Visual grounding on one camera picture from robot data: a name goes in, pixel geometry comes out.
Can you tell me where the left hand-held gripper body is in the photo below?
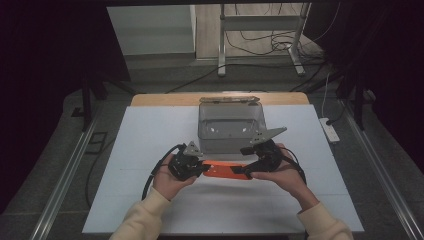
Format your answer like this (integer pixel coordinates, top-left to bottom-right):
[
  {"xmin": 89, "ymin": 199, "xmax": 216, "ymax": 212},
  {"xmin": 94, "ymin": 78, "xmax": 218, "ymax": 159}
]
[{"xmin": 168, "ymin": 141, "xmax": 205, "ymax": 183}]

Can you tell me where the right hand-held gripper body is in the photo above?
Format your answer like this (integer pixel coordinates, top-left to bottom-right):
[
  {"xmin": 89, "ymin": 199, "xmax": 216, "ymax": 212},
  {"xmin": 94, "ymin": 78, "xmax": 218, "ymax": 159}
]
[{"xmin": 249, "ymin": 126, "xmax": 288, "ymax": 173}]

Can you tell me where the orange phone case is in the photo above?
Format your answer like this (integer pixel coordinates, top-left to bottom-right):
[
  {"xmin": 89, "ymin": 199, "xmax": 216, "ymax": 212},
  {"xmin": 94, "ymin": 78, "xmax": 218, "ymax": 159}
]
[{"xmin": 203, "ymin": 160, "xmax": 253, "ymax": 181}]

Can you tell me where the clear grey lidded storage box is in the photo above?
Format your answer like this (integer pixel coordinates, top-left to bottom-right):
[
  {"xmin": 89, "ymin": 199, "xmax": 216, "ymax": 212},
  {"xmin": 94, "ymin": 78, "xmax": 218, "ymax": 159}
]
[{"xmin": 197, "ymin": 95, "xmax": 269, "ymax": 156}]

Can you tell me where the person's left hand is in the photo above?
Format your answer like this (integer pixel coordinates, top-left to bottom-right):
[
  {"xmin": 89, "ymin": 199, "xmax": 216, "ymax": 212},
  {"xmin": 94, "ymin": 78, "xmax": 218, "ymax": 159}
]
[{"xmin": 151, "ymin": 163, "xmax": 198, "ymax": 201}]

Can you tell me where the person's right hand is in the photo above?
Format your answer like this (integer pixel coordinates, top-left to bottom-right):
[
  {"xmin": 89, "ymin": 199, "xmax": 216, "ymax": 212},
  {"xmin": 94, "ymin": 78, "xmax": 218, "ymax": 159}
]
[{"xmin": 249, "ymin": 143, "xmax": 320, "ymax": 211}]

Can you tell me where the white table mat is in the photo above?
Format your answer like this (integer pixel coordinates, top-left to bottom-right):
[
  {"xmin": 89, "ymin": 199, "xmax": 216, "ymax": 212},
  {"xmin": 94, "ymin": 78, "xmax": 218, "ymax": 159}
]
[{"xmin": 82, "ymin": 104, "xmax": 365, "ymax": 234}]

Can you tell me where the white power strip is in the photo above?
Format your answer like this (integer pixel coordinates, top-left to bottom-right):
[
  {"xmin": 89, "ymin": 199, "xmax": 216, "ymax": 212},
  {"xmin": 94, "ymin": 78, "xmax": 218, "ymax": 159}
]
[{"xmin": 318, "ymin": 117, "xmax": 341, "ymax": 145}]

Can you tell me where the wooden table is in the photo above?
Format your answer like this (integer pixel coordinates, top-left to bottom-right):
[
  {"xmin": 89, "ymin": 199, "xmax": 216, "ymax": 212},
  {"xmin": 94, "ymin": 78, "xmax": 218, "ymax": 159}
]
[{"xmin": 130, "ymin": 92, "xmax": 310, "ymax": 107}]

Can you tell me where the black floor stand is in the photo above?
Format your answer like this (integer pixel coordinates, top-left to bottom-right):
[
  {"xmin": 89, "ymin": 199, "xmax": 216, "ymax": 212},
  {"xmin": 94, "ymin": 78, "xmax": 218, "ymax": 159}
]
[
  {"xmin": 70, "ymin": 77, "xmax": 136, "ymax": 133},
  {"xmin": 335, "ymin": 75, "xmax": 378, "ymax": 132}
]

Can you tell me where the white cabinet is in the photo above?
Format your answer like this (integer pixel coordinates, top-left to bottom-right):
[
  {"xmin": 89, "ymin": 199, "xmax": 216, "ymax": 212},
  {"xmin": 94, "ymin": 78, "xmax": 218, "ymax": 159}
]
[{"xmin": 106, "ymin": 4, "xmax": 197, "ymax": 57}]

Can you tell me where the dark curtain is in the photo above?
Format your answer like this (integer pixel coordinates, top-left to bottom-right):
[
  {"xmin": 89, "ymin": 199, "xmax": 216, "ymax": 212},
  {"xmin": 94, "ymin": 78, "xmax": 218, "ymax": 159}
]
[
  {"xmin": 304, "ymin": 0, "xmax": 424, "ymax": 174},
  {"xmin": 0, "ymin": 0, "xmax": 132, "ymax": 214}
]

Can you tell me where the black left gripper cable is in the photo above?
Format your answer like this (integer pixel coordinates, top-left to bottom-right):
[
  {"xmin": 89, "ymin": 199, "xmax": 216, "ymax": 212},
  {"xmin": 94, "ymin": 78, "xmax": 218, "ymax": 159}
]
[{"xmin": 141, "ymin": 143, "xmax": 187, "ymax": 201}]

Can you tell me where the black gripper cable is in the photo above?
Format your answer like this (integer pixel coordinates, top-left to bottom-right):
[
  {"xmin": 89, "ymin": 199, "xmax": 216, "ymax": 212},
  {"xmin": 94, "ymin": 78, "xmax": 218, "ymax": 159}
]
[
  {"xmin": 141, "ymin": 143, "xmax": 187, "ymax": 201},
  {"xmin": 282, "ymin": 146, "xmax": 308, "ymax": 186}
]

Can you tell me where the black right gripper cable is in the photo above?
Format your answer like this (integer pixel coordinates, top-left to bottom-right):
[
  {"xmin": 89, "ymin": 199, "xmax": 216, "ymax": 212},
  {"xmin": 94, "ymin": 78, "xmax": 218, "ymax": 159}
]
[{"xmin": 282, "ymin": 146, "xmax": 308, "ymax": 186}]

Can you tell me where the black plug with cable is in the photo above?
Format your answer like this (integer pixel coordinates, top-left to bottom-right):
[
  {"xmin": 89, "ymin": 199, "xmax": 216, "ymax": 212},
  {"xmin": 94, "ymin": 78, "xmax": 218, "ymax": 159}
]
[{"xmin": 325, "ymin": 105, "xmax": 348, "ymax": 127}]

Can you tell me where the white power strip cable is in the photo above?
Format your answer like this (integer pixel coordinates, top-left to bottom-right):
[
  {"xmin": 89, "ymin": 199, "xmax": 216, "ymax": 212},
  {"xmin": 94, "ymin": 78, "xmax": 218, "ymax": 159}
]
[{"xmin": 320, "ymin": 71, "xmax": 332, "ymax": 118}]

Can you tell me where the long black floor cable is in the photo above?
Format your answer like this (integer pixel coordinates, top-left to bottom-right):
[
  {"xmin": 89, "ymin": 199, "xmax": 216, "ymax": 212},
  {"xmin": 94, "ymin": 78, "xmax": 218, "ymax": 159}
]
[{"xmin": 164, "ymin": 62, "xmax": 329, "ymax": 95}]

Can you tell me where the black rectangular floor frame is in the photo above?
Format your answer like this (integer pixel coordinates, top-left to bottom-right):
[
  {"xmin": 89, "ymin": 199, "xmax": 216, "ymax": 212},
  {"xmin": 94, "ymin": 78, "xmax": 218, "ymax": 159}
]
[{"xmin": 84, "ymin": 131, "xmax": 109, "ymax": 155}]

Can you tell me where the thin black floor cable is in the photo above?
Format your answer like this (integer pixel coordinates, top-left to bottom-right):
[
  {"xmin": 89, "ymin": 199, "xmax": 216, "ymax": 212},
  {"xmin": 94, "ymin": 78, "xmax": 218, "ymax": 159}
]
[{"xmin": 84, "ymin": 136, "xmax": 117, "ymax": 208}]

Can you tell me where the tangle of black floor cables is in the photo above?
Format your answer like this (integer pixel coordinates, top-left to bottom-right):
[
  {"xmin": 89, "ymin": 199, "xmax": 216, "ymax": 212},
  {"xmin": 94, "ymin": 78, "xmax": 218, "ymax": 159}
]
[{"xmin": 225, "ymin": 2, "xmax": 342, "ymax": 63}]

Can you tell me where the aluminium rail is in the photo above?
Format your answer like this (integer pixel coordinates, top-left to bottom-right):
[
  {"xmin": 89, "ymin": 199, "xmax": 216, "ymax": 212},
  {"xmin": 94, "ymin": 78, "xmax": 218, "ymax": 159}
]
[
  {"xmin": 339, "ymin": 99, "xmax": 424, "ymax": 240},
  {"xmin": 29, "ymin": 119, "xmax": 98, "ymax": 240}
]

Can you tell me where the grey metal stand frame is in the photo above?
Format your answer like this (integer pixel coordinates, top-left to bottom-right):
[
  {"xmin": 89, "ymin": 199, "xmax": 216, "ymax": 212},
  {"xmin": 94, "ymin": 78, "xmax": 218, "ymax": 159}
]
[{"xmin": 217, "ymin": 2, "xmax": 312, "ymax": 78}]

